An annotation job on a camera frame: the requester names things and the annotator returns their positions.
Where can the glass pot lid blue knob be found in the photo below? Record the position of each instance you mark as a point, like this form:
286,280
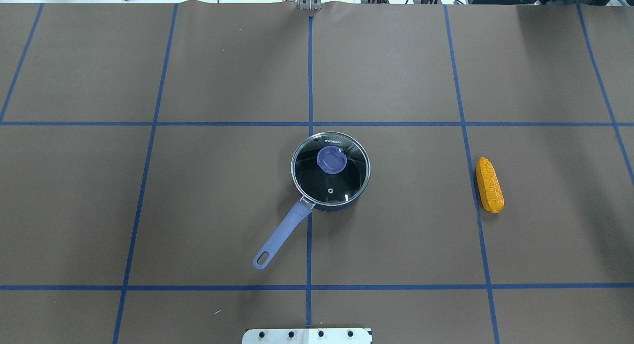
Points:
331,170

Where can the yellow corn cob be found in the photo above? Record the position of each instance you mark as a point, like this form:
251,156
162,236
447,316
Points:
489,189

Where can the blue saucepan with handle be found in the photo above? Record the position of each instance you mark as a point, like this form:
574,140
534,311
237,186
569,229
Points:
298,213

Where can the white pedestal column with base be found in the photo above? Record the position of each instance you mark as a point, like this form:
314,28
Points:
308,336

